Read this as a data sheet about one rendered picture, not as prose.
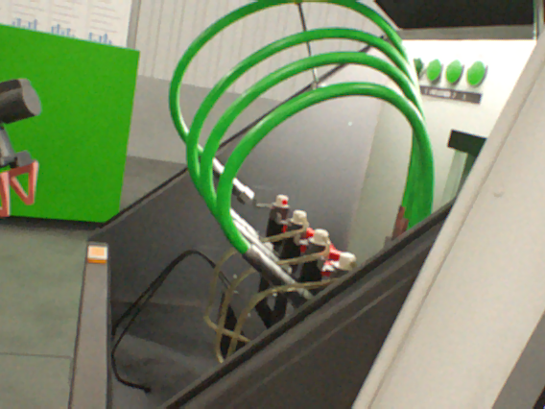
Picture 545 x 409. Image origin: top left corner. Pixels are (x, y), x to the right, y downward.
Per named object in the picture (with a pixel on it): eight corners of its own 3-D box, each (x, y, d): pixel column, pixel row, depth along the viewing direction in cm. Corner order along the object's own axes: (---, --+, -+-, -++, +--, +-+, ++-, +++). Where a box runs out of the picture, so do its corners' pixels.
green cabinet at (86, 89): (106, 201, 482) (126, 47, 452) (116, 233, 404) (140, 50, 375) (-18, 190, 445) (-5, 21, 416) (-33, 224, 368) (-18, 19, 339)
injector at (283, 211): (230, 330, 86) (255, 199, 82) (261, 331, 88) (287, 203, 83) (234, 339, 84) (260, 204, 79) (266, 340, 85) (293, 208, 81)
